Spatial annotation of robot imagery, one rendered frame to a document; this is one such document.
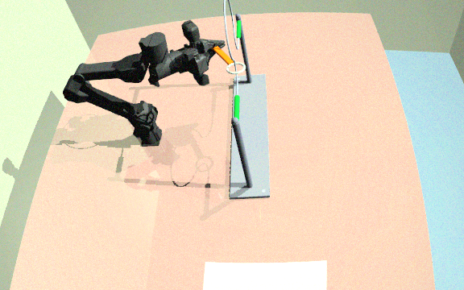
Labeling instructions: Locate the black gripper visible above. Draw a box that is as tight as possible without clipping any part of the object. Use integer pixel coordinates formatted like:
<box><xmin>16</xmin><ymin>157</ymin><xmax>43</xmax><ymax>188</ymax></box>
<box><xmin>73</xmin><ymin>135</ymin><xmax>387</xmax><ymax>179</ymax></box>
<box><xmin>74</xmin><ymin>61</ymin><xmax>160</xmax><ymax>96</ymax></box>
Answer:
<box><xmin>168</xmin><ymin>20</ymin><xmax>225</xmax><ymax>86</ymax></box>

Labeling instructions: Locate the orange bar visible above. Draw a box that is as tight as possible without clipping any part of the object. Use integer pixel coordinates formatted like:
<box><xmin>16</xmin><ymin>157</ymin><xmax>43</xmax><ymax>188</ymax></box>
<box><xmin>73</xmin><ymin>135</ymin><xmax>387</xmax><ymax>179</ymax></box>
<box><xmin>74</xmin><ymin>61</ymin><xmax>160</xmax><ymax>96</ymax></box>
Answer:
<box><xmin>211</xmin><ymin>46</ymin><xmax>246</xmax><ymax>74</ymax></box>

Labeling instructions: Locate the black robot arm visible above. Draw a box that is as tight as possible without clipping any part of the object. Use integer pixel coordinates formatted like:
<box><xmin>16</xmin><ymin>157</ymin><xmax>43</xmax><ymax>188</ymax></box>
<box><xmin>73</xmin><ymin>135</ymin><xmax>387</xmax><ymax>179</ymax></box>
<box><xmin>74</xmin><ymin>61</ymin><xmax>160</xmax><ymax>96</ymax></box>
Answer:
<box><xmin>63</xmin><ymin>31</ymin><xmax>209</xmax><ymax>147</ymax></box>

